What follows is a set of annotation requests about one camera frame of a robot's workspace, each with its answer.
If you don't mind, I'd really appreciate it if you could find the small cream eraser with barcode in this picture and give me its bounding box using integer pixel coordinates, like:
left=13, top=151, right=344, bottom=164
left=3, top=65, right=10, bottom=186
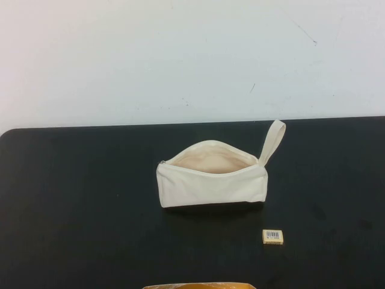
left=262, top=229, right=284, bottom=246

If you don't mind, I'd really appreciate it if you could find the cream canvas pencil case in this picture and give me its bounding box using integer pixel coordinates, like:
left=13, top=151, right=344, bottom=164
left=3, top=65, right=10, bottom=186
left=156, top=119, right=287, bottom=209

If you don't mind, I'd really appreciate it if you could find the yellow cardboard object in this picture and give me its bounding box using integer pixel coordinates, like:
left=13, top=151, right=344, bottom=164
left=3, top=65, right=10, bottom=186
left=141, top=273, right=254, bottom=289

